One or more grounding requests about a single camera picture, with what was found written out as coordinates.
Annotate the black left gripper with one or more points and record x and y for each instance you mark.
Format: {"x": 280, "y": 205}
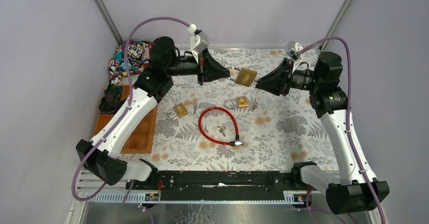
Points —
{"x": 201, "y": 68}

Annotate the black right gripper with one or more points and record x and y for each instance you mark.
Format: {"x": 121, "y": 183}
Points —
{"x": 275, "y": 82}

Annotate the brass padlock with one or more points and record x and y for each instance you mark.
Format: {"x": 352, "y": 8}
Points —
{"x": 177, "y": 112}
{"x": 245, "y": 77}
{"x": 239, "y": 102}

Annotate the silver keys of cable lock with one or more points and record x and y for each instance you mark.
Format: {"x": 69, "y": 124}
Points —
{"x": 221, "y": 129}

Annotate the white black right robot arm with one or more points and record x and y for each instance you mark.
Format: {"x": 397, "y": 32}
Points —
{"x": 357, "y": 188}

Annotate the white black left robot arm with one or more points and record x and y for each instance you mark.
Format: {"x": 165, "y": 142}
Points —
{"x": 100, "y": 155}

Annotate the floral patterned table mat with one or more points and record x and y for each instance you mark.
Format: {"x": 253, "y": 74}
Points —
{"x": 279, "y": 133}

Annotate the colourful comic print cloth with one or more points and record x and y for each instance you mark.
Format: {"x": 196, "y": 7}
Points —
{"x": 138, "y": 60}

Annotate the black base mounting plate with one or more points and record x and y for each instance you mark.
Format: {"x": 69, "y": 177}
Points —
{"x": 221, "y": 185}

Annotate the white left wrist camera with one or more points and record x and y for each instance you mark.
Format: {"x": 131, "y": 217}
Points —
{"x": 199, "y": 41}

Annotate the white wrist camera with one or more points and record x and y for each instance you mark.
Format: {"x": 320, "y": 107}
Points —
{"x": 293, "y": 50}
{"x": 199, "y": 41}

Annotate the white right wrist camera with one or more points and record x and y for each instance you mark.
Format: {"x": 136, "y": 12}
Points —
{"x": 293, "y": 50}

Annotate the aluminium frame rail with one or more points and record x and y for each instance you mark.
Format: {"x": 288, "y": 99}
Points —
{"x": 103, "y": 10}

